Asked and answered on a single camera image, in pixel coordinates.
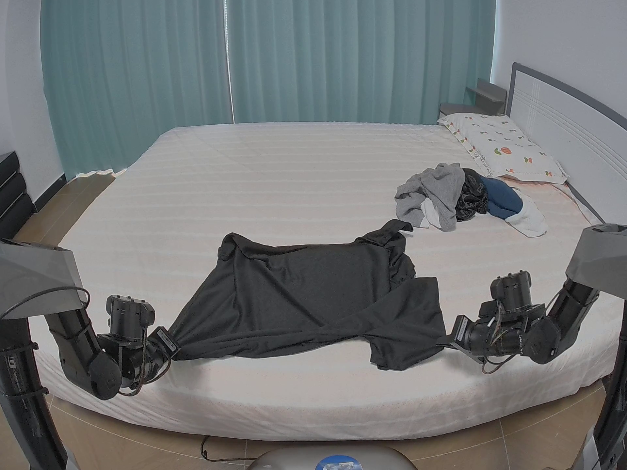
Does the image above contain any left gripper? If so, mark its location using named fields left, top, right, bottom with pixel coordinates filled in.
left=139, top=327, right=178, bottom=380

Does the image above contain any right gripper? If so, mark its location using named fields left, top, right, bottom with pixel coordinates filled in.
left=450, top=314, right=500, bottom=365

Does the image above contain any black T-shirt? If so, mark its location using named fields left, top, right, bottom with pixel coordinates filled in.
left=171, top=218, right=447, bottom=372

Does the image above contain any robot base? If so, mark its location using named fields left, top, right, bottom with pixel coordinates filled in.
left=249, top=446, right=418, bottom=470

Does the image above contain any pile of clothes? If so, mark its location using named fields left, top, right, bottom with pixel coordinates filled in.
left=395, top=163, right=547, bottom=239

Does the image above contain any bed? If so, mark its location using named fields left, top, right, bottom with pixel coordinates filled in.
left=10, top=62, right=627, bottom=443

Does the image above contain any white printed pillow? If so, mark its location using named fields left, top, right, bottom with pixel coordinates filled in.
left=437, top=112, right=569, bottom=184

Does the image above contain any black chest of drawers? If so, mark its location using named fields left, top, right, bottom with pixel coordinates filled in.
left=0, top=151, right=35, bottom=243

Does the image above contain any grey bedside table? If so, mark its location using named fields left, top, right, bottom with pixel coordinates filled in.
left=438, top=77, right=507, bottom=120

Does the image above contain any blue-green curtain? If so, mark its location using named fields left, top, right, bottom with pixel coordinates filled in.
left=41, top=0, right=233, bottom=178
left=228, top=0, right=495, bottom=126

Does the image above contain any black cable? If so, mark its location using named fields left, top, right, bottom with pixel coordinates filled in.
left=199, top=435, right=256, bottom=464

